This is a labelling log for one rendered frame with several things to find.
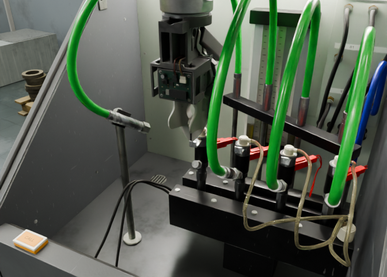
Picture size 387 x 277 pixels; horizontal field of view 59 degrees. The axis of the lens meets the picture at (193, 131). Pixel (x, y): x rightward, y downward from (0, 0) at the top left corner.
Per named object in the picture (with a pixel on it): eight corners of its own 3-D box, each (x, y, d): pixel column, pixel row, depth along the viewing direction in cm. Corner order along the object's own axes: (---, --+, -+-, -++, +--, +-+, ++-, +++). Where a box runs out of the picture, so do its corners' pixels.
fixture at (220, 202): (170, 249, 75) (167, 193, 68) (190, 219, 83) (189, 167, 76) (336, 309, 62) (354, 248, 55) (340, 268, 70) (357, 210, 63)
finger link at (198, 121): (179, 152, 56) (178, 100, 52) (194, 136, 61) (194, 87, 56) (197, 157, 55) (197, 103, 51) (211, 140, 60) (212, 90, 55)
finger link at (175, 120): (162, 148, 57) (160, 97, 53) (178, 133, 62) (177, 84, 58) (179, 152, 56) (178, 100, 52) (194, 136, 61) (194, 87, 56)
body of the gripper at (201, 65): (150, 101, 52) (144, 17, 46) (176, 82, 59) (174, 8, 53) (196, 109, 49) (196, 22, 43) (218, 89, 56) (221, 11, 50)
